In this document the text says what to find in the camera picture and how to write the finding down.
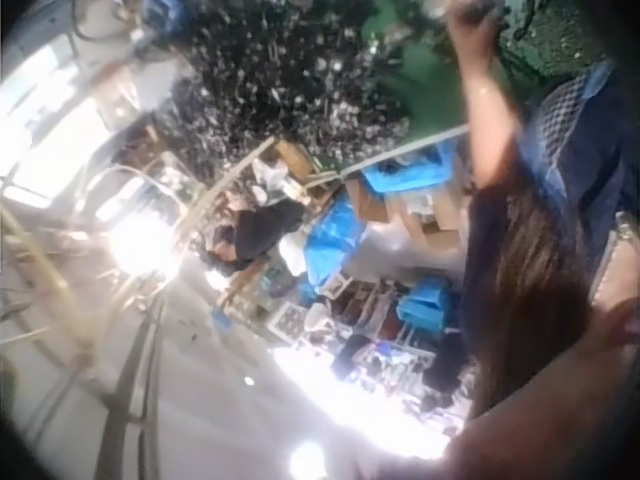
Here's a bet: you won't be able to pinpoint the person's left hand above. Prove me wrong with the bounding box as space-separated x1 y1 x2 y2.
446 0 503 76

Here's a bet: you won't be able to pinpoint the dark metal part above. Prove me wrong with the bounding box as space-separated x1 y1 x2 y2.
462 0 507 25

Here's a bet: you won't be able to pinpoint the heap of dark metal parts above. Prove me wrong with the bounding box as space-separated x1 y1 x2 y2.
499 0 624 89

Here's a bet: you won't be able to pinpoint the person's legs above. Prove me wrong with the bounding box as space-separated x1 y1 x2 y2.
517 62 640 251

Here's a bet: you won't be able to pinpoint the blue plastic crate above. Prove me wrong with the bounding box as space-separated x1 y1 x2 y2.
360 152 454 195

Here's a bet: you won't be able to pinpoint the heap of small metal parts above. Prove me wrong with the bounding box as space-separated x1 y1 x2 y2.
167 0 419 169

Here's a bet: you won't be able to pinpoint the stack of cardboard boxes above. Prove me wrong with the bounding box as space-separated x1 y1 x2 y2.
343 178 469 254

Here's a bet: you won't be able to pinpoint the wooden box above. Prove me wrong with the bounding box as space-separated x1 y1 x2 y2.
267 138 324 187

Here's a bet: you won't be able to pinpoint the blue plastic bag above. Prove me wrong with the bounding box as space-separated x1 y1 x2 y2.
305 193 374 284

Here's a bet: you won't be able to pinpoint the silver wrist watch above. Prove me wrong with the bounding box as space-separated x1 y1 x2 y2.
613 209 637 247

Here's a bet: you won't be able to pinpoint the shelf with assorted goods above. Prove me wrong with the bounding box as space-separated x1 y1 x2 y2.
267 274 479 419

